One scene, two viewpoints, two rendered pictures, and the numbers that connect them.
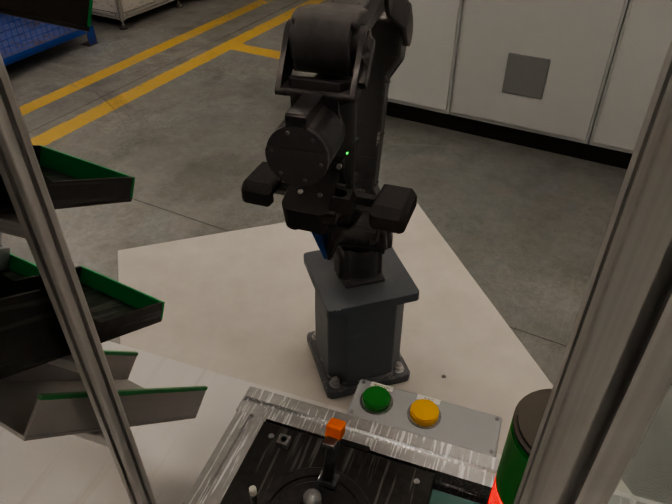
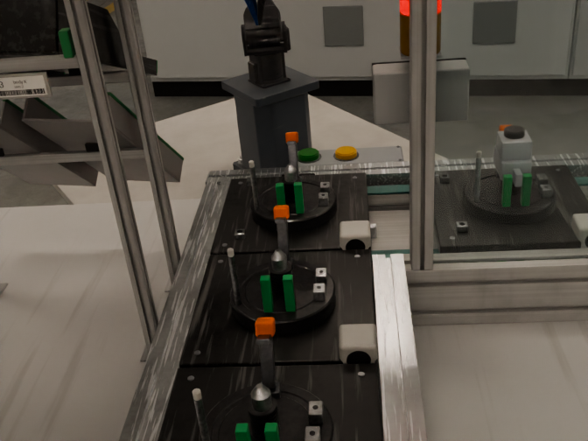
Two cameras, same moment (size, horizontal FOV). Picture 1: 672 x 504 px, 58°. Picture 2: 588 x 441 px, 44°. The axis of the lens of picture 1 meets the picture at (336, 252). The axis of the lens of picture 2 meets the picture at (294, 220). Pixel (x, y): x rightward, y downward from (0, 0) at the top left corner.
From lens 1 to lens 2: 0.71 m
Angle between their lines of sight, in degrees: 13
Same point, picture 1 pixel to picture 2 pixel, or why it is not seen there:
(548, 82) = (366, 27)
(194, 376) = (150, 206)
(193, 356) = (143, 197)
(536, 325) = not seen: hidden behind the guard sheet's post
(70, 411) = (122, 116)
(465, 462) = (384, 168)
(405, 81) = (227, 56)
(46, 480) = (60, 277)
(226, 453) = (210, 199)
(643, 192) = not seen: outside the picture
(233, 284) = not seen: hidden behind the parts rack
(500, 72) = (318, 27)
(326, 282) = (247, 88)
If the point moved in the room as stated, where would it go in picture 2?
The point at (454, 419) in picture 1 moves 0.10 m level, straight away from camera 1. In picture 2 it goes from (368, 153) to (365, 131)
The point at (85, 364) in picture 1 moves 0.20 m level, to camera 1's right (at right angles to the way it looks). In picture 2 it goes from (136, 66) to (273, 42)
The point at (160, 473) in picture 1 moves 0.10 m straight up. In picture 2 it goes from (153, 253) to (143, 205)
